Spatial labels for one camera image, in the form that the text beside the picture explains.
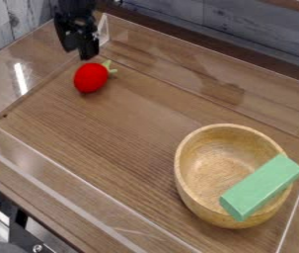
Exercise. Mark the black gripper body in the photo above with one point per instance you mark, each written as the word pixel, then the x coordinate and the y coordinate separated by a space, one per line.
pixel 73 16

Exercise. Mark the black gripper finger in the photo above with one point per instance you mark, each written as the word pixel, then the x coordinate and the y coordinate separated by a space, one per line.
pixel 87 44
pixel 65 36

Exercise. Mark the red plush strawberry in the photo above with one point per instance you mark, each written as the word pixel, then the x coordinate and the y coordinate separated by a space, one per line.
pixel 91 76

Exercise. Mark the wooden bowl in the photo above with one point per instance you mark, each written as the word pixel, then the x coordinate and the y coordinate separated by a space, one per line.
pixel 215 156

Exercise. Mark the green rectangular block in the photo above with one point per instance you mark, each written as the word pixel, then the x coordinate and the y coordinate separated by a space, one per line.
pixel 248 195

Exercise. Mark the clear acrylic enclosure walls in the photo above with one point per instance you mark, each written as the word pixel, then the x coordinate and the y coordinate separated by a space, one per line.
pixel 87 159

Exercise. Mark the black metal bracket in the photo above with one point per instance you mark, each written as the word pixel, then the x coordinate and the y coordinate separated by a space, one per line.
pixel 21 237

